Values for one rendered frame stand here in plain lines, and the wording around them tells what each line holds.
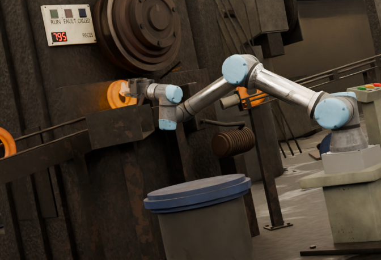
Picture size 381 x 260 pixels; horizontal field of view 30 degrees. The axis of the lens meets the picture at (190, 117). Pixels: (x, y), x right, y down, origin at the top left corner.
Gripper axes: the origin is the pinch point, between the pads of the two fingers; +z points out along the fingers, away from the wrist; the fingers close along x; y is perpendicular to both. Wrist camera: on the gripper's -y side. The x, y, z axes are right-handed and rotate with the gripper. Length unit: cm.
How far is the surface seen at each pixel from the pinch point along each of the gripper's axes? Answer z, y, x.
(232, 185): -119, -8, 68
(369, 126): -81, -20, -83
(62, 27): 16.8, 30.4, 18.1
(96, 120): -34, -3, 44
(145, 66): -1.9, 10.7, -14.5
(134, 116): -46, -1, 36
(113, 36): 2.0, 25.6, 1.4
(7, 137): -5, -9, 65
